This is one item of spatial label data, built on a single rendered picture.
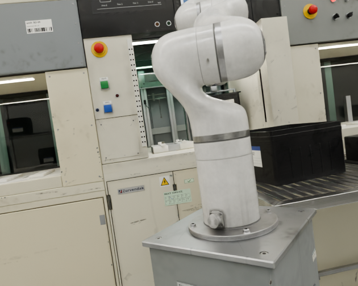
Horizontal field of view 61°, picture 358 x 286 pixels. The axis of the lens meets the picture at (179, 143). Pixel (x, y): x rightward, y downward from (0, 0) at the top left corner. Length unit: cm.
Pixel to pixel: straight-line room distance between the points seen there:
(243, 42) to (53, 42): 94
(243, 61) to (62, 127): 91
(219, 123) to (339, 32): 117
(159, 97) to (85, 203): 111
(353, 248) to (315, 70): 88
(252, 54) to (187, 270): 43
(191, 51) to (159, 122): 164
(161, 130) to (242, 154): 163
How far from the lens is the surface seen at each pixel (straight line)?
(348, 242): 175
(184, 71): 61
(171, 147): 153
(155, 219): 137
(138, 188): 134
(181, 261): 63
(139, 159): 134
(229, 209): 62
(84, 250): 142
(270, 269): 54
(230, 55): 61
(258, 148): 104
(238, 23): 64
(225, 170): 60
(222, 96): 159
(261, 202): 87
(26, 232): 144
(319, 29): 163
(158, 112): 223
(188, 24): 100
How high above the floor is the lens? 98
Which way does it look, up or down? 3 degrees down
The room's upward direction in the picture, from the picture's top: 8 degrees counter-clockwise
